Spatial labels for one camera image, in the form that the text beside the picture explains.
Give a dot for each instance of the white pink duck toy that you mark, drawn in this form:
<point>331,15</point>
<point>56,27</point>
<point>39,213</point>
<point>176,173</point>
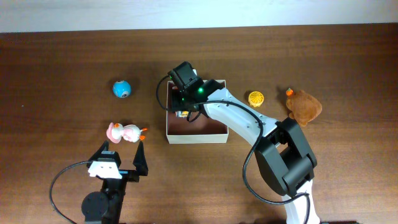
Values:
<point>116,132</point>

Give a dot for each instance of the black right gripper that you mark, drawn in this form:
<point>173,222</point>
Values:
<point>177,104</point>

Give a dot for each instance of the grey orange toy car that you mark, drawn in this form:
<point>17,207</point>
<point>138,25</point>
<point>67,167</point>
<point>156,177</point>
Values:
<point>182,114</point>

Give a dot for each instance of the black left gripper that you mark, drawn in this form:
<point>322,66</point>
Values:
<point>130,175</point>

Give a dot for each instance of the blue ball toy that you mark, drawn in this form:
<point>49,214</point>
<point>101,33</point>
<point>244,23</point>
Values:
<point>121,89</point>

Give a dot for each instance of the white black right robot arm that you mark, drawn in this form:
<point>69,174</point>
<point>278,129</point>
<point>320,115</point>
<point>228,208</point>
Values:
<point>284,157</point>

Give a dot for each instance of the brown plush bear toy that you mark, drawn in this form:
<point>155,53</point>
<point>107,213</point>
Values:
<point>303,107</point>

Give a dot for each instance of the yellow round fan toy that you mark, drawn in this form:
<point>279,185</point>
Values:
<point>256,98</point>

